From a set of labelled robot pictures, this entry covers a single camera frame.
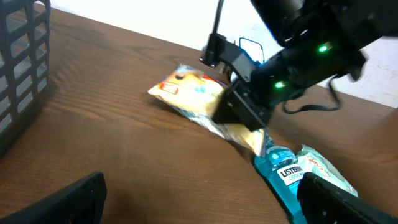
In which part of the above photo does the yellow snack chip bag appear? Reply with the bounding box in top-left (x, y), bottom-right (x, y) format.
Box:
top-left (148, 64), bottom-right (274, 156)

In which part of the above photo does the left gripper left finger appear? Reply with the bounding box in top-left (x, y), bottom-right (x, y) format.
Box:
top-left (1, 172), bottom-right (107, 224)

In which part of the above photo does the blue Listerine mouthwash bottle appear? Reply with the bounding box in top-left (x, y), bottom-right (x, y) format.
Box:
top-left (253, 136), bottom-right (307, 224)

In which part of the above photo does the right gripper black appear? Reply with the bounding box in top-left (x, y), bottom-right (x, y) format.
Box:
top-left (201, 33), bottom-right (366, 131)

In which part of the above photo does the mint green snack packet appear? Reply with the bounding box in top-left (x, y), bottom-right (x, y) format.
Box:
top-left (297, 145), bottom-right (359, 197)

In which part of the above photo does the grey plastic basket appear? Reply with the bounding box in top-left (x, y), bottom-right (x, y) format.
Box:
top-left (1, 0), bottom-right (51, 154)

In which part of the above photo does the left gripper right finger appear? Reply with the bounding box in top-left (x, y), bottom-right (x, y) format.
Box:
top-left (297, 172), bottom-right (397, 224)

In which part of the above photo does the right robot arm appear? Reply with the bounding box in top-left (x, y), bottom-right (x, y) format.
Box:
top-left (201, 0), bottom-right (397, 131)

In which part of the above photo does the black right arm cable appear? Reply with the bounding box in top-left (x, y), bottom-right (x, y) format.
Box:
top-left (281, 74), bottom-right (343, 114)

